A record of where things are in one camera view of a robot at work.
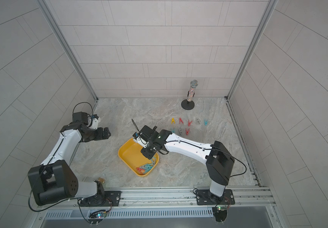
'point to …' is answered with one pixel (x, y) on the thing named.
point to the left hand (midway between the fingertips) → (105, 132)
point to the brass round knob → (101, 179)
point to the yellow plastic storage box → (130, 152)
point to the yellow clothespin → (173, 120)
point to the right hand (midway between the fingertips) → (146, 152)
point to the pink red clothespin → (189, 123)
